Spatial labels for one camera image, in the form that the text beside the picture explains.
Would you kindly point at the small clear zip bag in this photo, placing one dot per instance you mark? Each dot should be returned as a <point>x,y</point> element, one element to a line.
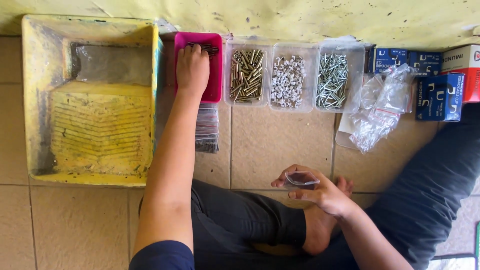
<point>300,179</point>

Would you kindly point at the person's left fingers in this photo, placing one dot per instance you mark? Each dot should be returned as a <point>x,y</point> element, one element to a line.
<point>192,50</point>

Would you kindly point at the yellow paint tray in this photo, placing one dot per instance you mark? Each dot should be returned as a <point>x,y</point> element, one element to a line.
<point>97,123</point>

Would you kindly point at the clear container with silver screws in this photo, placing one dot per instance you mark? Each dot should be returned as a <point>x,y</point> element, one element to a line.
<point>356,75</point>

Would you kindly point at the stack of filled nail bags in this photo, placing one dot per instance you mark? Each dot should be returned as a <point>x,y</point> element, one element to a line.
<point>207,129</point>

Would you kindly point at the clear plastic lid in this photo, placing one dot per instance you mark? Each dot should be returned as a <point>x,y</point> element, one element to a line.
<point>343,133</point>

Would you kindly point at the red and white box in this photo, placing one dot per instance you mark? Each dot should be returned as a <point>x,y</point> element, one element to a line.
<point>463,63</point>

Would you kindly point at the person's right hand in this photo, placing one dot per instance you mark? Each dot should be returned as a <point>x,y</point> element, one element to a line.
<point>330,197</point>

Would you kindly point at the heap of brass anchors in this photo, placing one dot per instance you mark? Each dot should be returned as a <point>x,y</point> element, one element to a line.
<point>246,75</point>

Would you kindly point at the person's left hand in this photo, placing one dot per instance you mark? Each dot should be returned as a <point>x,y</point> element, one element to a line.
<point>192,71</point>

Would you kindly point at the person's right leg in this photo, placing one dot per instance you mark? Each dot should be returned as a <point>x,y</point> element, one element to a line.
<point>423,187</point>

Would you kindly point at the clear container with white clips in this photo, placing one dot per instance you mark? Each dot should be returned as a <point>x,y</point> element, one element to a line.
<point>273,75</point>

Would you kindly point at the pile of empty zip bags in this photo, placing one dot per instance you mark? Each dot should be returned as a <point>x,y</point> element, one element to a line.
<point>382,105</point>

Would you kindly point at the heap of dark nails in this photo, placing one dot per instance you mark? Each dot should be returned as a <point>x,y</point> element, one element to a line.
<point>210,48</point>

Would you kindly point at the large blue clip box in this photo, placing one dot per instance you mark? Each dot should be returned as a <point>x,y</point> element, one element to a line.
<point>440,97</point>

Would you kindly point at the person's leg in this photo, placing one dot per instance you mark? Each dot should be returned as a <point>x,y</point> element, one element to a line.
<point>423,187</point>
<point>240,228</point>

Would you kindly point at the pink plastic container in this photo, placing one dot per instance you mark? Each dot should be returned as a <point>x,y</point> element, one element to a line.
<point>216,80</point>

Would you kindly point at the person's bare foot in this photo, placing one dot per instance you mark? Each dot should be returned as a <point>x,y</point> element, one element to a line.
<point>320,228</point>

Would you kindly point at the clear container with brass anchors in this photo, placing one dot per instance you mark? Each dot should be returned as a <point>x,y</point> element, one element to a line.
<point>228,75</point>

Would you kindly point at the small blue clip box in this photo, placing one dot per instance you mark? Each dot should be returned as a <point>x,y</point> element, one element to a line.
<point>390,58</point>
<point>425,62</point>

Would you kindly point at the navy shirt sleeve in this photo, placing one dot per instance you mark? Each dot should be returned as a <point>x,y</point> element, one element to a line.
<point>163,257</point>

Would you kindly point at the person's left leg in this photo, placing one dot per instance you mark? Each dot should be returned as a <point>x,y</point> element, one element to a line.
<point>240,228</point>

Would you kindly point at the heap of silver screws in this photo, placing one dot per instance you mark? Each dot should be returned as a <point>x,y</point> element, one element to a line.
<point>332,80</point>

